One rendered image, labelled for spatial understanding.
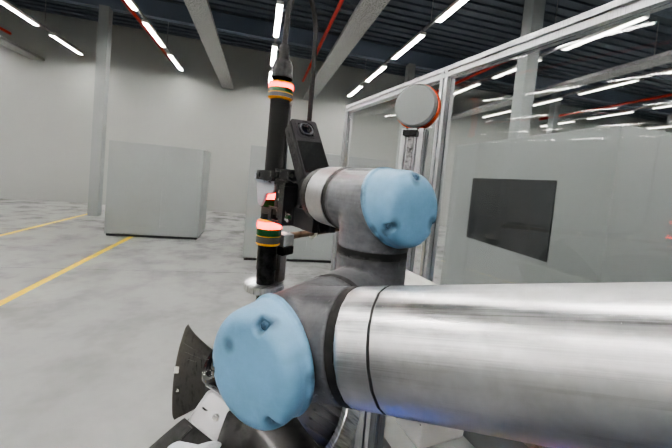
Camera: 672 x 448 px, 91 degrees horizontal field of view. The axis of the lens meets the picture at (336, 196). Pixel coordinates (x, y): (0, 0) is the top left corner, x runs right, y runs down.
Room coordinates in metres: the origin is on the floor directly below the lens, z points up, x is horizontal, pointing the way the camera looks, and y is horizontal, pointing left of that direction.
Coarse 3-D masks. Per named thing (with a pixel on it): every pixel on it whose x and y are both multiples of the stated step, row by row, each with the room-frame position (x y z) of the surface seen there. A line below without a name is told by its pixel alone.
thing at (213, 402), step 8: (208, 392) 0.64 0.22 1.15; (208, 400) 0.63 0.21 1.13; (216, 400) 0.63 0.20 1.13; (200, 408) 0.63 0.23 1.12; (208, 408) 0.63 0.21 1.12; (216, 408) 0.63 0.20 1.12; (224, 408) 0.63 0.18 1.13; (192, 416) 0.62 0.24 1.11; (200, 416) 0.62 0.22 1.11; (208, 416) 0.62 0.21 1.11; (224, 416) 0.62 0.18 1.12; (200, 424) 0.61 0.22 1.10; (208, 424) 0.61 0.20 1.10; (216, 424) 0.61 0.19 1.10; (208, 432) 0.60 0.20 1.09; (216, 432) 0.60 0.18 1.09; (216, 440) 0.60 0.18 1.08
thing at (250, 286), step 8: (288, 240) 0.61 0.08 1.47; (280, 248) 0.59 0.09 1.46; (288, 248) 0.60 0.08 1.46; (280, 256) 0.59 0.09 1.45; (280, 264) 0.59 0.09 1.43; (280, 272) 0.60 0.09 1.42; (248, 280) 0.59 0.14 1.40; (280, 280) 0.60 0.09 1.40; (248, 288) 0.56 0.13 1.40; (256, 288) 0.55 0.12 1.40; (264, 288) 0.55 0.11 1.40; (272, 288) 0.56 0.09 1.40; (280, 288) 0.57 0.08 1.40
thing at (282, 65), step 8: (280, 48) 0.58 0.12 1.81; (288, 48) 0.58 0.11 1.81; (280, 56) 0.57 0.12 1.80; (288, 56) 0.58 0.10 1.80; (280, 64) 0.57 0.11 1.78; (288, 64) 0.57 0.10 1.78; (272, 72) 0.57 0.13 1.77; (280, 72) 0.56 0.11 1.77; (288, 72) 0.57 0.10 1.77; (288, 80) 0.60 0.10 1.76; (264, 248) 0.57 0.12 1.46; (272, 248) 0.57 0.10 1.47; (264, 256) 0.57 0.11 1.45; (272, 256) 0.57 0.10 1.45; (256, 264) 0.58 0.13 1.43; (264, 264) 0.57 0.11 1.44; (272, 264) 0.57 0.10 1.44; (256, 272) 0.58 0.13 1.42; (264, 272) 0.57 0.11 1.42; (272, 272) 0.58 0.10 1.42; (256, 280) 0.57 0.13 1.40; (264, 280) 0.57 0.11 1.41; (272, 280) 0.58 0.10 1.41; (256, 296) 0.58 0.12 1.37
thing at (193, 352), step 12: (192, 336) 0.85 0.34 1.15; (180, 348) 0.89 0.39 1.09; (192, 348) 0.83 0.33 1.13; (204, 348) 0.78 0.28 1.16; (180, 360) 0.86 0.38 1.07; (192, 360) 0.81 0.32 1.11; (204, 360) 0.77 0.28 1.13; (180, 372) 0.84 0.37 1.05; (192, 372) 0.80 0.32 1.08; (180, 384) 0.83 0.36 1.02; (192, 384) 0.80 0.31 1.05; (204, 384) 0.76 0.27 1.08; (180, 396) 0.82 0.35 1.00; (192, 396) 0.79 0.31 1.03; (180, 408) 0.81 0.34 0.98; (192, 408) 0.78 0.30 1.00
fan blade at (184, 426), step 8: (176, 424) 0.61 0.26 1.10; (184, 424) 0.61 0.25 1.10; (192, 424) 0.61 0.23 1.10; (168, 432) 0.60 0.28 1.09; (176, 432) 0.60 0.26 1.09; (184, 432) 0.60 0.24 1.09; (192, 432) 0.60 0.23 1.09; (200, 432) 0.60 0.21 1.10; (160, 440) 0.60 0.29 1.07; (168, 440) 0.59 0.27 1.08; (176, 440) 0.59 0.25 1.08; (184, 440) 0.59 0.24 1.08; (192, 440) 0.59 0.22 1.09; (200, 440) 0.59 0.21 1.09; (208, 440) 0.59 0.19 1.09
